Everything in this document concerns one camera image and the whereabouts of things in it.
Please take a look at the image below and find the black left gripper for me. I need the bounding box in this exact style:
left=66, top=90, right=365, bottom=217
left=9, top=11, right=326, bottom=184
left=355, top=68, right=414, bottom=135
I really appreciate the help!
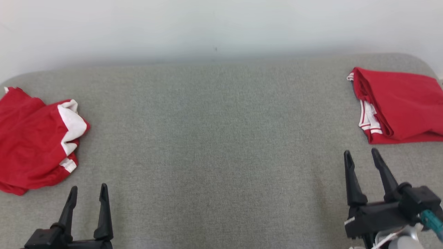
left=24, top=183, right=114, bottom=249

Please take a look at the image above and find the red garment with striped trim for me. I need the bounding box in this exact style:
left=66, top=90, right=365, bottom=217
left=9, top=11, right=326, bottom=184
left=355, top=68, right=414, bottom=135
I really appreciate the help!
left=346, top=67, right=443, bottom=145

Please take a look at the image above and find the teal right camera cable connector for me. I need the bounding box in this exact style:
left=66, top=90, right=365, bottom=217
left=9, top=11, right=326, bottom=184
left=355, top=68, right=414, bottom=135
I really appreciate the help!
left=420, top=209, right=443, bottom=241

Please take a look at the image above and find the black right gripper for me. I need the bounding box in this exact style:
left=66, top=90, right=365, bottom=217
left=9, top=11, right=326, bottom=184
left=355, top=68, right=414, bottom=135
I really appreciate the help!
left=343, top=148, right=421, bottom=249

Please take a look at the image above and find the thin red white wire bundle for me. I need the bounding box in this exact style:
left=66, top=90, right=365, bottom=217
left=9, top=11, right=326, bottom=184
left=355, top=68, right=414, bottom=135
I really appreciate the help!
left=346, top=216, right=402, bottom=249

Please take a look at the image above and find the red garment with white band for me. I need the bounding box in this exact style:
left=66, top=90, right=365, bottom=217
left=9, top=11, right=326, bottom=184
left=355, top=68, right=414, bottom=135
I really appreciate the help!
left=0, top=86, right=91, bottom=196

